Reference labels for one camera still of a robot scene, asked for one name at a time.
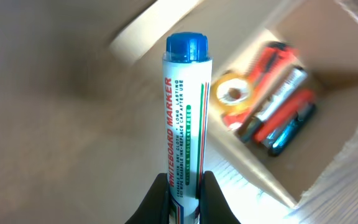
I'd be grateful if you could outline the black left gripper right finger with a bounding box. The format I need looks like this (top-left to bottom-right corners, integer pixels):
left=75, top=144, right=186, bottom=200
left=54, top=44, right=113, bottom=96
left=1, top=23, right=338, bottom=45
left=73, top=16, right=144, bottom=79
left=200, top=171, right=240, bottom=224

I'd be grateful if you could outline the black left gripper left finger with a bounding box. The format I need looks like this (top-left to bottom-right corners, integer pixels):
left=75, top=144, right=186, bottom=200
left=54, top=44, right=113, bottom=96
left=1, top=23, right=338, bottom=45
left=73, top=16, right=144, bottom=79
left=126, top=173, right=169, bottom=224

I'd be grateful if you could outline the yellow tape roll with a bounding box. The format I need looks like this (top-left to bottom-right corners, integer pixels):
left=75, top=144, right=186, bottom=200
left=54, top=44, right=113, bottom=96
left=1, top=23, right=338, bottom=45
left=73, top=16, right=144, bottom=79
left=211, top=73, right=255, bottom=114

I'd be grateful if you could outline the small red utility knife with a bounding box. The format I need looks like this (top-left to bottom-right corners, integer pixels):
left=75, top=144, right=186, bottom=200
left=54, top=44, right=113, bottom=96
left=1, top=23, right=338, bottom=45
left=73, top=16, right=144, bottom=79
left=252, top=89, right=316, bottom=157

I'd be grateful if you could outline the black whiteboard marker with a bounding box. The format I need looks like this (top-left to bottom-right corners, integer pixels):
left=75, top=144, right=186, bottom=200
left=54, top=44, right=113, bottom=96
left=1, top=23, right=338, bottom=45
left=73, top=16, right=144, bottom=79
left=238, top=66, right=308, bottom=142

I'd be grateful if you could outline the blue whiteboard marker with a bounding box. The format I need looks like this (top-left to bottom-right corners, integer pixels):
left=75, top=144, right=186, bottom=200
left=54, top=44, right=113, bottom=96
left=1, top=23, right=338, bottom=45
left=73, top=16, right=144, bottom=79
left=162, top=32, right=212, bottom=224

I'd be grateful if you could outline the large red utility knife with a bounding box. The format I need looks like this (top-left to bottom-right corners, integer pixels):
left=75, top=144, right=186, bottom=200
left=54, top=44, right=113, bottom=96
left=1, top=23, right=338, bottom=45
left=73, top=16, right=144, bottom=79
left=222, top=41, right=298, bottom=131

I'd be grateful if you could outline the brown cardboard box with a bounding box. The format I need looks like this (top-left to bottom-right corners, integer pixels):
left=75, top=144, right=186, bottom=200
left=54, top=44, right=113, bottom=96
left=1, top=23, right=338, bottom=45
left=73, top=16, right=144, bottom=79
left=109, top=0, right=358, bottom=210

